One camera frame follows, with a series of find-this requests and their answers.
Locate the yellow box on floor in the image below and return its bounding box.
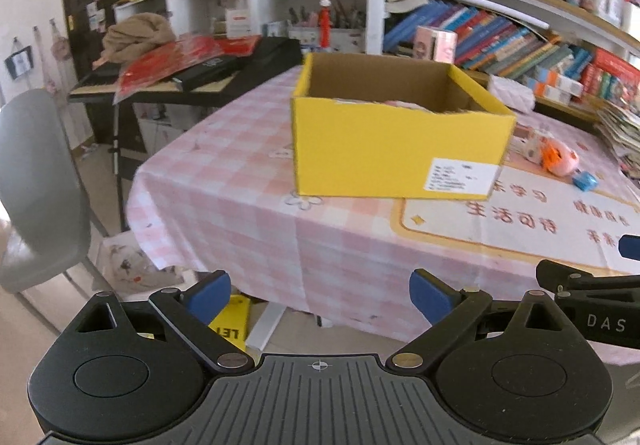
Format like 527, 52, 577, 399
207, 295, 251, 353

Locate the clear plastic bag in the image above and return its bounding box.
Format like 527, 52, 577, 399
95, 230, 186, 296

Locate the pink cartoon tumbler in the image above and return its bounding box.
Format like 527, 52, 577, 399
415, 25, 458, 63

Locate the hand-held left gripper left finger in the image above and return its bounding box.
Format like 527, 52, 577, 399
62, 270, 253, 376

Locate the black electric keyboard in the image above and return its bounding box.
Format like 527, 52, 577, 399
67, 37, 303, 100

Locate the red spray bottle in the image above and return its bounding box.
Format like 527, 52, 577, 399
317, 0, 333, 48

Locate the stack of notebooks and papers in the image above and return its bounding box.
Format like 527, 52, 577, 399
595, 102, 640, 176

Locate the orange plastic toy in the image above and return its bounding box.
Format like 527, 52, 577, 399
542, 142, 563, 173

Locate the grey plastic chair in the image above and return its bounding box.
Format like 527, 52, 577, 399
0, 90, 93, 296

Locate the small pink plush toy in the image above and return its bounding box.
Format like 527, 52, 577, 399
545, 145, 580, 176

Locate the white pen holder rack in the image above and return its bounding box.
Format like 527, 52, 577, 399
287, 0, 366, 53

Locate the pink checked printed tablecloth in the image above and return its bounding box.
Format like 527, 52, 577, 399
125, 65, 640, 366

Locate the orange white carton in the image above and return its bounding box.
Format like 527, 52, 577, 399
537, 70, 586, 96
525, 80, 571, 104

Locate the white table leg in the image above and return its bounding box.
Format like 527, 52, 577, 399
245, 302, 286, 351

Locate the brown cloth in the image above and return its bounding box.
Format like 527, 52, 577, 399
102, 12, 176, 63

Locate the red boxed book set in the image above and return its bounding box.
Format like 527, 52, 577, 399
580, 65, 631, 100

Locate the white red label box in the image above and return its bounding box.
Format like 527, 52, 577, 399
225, 7, 251, 38

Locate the white quilted tissue box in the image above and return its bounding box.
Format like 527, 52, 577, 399
487, 75, 536, 113

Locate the yellow cardboard box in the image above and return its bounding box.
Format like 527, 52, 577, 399
291, 52, 517, 200

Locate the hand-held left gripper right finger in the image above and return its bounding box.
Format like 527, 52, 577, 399
391, 269, 576, 375

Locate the row of colourful books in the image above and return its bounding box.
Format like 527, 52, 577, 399
382, 0, 596, 80

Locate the red long box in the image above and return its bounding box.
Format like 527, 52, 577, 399
592, 47, 640, 86

